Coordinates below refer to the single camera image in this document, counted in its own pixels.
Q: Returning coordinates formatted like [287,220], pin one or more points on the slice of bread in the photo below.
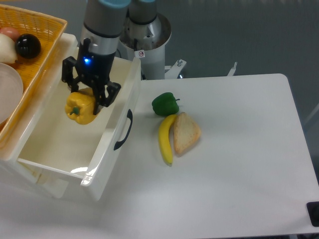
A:
[186,132]

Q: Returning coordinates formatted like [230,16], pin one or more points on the white bowl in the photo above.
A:
[11,91]

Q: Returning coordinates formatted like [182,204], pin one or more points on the open white upper drawer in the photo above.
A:
[83,155]

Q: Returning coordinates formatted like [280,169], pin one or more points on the metal table bracket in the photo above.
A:
[174,71]

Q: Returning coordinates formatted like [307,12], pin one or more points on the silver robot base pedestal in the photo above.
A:
[146,42]

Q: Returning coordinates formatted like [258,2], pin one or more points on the black drawer handle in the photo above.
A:
[126,130]

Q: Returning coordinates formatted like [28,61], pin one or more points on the orange woven basket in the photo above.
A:
[48,30]

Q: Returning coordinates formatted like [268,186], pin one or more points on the black object at table corner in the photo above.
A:
[313,211]

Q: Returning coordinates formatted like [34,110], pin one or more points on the red apple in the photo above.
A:
[11,32]

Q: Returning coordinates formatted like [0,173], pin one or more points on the yellow bell pepper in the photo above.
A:
[80,106]

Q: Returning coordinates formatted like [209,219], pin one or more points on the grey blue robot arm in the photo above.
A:
[103,24]

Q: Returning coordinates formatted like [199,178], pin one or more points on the black round fruit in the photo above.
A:
[28,46]

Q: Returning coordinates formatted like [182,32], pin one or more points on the green bell pepper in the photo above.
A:
[165,104]

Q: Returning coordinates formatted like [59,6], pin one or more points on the yellow banana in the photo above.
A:
[163,139]

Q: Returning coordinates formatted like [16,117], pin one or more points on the white drawer cabinet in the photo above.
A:
[18,129]

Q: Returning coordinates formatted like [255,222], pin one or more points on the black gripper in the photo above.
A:
[93,70]

